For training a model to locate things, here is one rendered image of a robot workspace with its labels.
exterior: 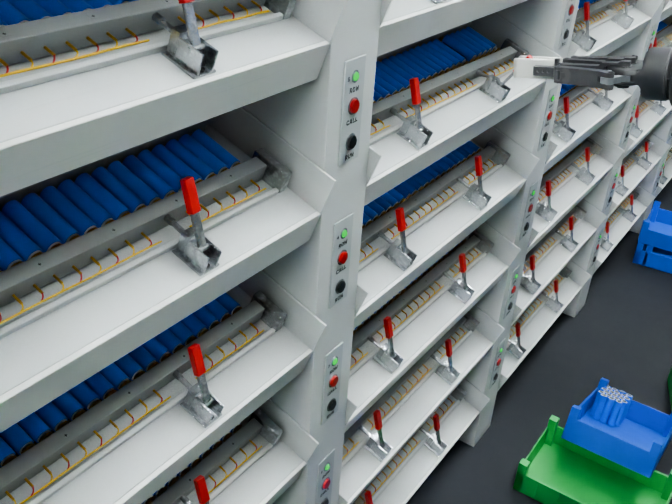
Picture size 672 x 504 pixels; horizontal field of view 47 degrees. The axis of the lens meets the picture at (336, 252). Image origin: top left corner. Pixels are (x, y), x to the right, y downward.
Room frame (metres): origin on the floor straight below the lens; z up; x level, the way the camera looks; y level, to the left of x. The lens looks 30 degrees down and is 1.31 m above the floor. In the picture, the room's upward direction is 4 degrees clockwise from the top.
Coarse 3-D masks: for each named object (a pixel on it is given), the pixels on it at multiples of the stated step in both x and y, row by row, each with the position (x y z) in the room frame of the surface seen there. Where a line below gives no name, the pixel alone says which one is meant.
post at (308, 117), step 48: (336, 48) 0.81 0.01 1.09; (288, 96) 0.83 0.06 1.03; (336, 96) 0.81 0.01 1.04; (336, 144) 0.82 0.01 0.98; (336, 192) 0.82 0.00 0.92; (288, 288) 0.82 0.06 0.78; (336, 336) 0.84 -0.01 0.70; (288, 384) 0.82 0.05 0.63; (336, 432) 0.86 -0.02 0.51; (336, 480) 0.87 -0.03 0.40
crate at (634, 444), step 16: (592, 400) 1.54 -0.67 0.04; (576, 416) 1.34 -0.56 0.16; (640, 416) 1.51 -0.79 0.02; (656, 416) 1.50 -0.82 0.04; (576, 432) 1.33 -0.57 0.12; (592, 432) 1.31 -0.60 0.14; (608, 432) 1.41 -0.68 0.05; (624, 432) 1.43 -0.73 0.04; (640, 432) 1.45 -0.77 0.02; (656, 432) 1.47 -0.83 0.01; (592, 448) 1.30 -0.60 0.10; (608, 448) 1.28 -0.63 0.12; (624, 448) 1.27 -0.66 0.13; (640, 448) 1.26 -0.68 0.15; (656, 448) 1.25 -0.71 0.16; (624, 464) 1.26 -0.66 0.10; (640, 464) 1.25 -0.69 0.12; (656, 464) 1.27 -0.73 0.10
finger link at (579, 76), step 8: (568, 72) 1.14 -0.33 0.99; (576, 72) 1.13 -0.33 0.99; (584, 72) 1.12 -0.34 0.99; (592, 72) 1.11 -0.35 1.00; (600, 72) 1.10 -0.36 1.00; (608, 72) 1.09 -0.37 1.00; (560, 80) 1.15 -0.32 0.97; (568, 80) 1.14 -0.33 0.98; (576, 80) 1.13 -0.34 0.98; (584, 80) 1.12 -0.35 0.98; (592, 80) 1.11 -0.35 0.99; (600, 88) 1.10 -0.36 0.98; (608, 88) 1.09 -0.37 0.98
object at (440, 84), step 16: (512, 48) 1.40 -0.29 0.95; (480, 64) 1.28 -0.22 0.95; (496, 64) 1.33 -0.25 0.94; (432, 80) 1.16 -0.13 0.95; (448, 80) 1.18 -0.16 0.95; (464, 80) 1.24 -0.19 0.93; (400, 96) 1.08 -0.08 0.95; (432, 96) 1.16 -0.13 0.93; (448, 96) 1.16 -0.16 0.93; (384, 112) 1.03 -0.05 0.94; (384, 128) 1.01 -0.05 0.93
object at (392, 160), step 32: (480, 32) 1.46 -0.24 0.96; (512, 32) 1.43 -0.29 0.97; (512, 64) 1.39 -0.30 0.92; (480, 96) 1.23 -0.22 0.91; (512, 96) 1.27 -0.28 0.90; (448, 128) 1.09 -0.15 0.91; (480, 128) 1.18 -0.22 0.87; (384, 160) 0.95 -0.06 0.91; (416, 160) 0.99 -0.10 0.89; (384, 192) 0.95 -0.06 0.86
